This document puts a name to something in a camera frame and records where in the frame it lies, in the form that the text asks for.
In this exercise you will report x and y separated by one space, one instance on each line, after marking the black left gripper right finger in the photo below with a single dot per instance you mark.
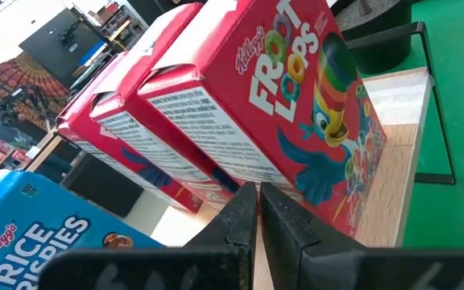
336 268

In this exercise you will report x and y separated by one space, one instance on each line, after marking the black monitor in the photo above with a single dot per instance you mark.
46 44

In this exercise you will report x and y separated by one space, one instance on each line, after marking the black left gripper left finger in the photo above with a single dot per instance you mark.
200 268

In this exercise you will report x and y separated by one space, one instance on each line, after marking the black crate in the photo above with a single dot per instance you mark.
103 189

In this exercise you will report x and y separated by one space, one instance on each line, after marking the orange mandala cloth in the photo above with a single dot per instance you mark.
22 76

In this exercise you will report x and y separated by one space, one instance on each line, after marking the blue Rice Krispies cereal box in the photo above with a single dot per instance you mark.
34 225

